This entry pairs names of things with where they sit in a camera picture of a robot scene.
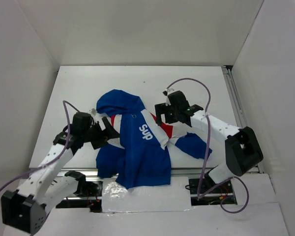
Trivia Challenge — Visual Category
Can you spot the blue white red jacket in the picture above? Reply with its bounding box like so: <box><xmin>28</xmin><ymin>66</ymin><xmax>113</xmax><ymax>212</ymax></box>
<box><xmin>96</xmin><ymin>89</ymin><xmax>212</xmax><ymax>189</ymax></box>

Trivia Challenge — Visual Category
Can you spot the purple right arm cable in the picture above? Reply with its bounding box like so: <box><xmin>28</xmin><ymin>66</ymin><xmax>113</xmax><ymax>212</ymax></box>
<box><xmin>166</xmin><ymin>78</ymin><xmax>249</xmax><ymax>214</ymax></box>

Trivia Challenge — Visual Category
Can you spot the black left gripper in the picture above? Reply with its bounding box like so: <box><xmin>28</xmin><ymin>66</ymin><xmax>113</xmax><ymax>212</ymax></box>
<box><xmin>83</xmin><ymin>117</ymin><xmax>121</xmax><ymax>150</ymax></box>

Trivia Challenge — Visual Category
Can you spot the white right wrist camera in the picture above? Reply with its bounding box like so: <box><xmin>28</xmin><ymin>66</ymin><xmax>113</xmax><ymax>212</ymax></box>
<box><xmin>163</xmin><ymin>88</ymin><xmax>175</xmax><ymax>106</ymax></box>

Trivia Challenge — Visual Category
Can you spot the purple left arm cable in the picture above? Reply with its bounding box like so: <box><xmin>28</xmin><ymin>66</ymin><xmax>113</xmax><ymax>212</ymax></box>
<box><xmin>0</xmin><ymin>100</ymin><xmax>82</xmax><ymax>205</ymax></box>

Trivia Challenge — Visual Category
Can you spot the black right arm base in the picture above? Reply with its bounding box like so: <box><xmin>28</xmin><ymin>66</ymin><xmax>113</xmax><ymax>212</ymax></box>
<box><xmin>186</xmin><ymin>177</ymin><xmax>237</xmax><ymax>207</ymax></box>

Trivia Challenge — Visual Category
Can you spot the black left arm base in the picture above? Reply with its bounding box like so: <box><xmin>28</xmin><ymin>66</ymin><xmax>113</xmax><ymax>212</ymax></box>
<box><xmin>56</xmin><ymin>181</ymin><xmax>103</xmax><ymax>213</ymax></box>

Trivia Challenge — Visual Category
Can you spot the aluminium side rail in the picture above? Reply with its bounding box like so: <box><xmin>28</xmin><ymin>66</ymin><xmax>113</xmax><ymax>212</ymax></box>
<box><xmin>221</xmin><ymin>65</ymin><xmax>265</xmax><ymax>174</ymax></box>

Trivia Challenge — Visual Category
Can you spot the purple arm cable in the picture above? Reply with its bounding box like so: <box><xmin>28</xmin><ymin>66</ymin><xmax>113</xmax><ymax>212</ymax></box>
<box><xmin>166</xmin><ymin>78</ymin><xmax>249</xmax><ymax>214</ymax></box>
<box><xmin>0</xmin><ymin>100</ymin><xmax>82</xmax><ymax>205</ymax></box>

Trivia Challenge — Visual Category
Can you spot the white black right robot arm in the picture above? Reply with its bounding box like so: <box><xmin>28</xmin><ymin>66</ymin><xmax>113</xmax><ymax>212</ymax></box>
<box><xmin>154</xmin><ymin>91</ymin><xmax>264</xmax><ymax>193</ymax></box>

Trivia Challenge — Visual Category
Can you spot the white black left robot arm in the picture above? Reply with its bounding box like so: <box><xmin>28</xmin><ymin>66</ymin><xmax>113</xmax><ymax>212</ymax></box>
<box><xmin>0</xmin><ymin>112</ymin><xmax>120</xmax><ymax>235</ymax></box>

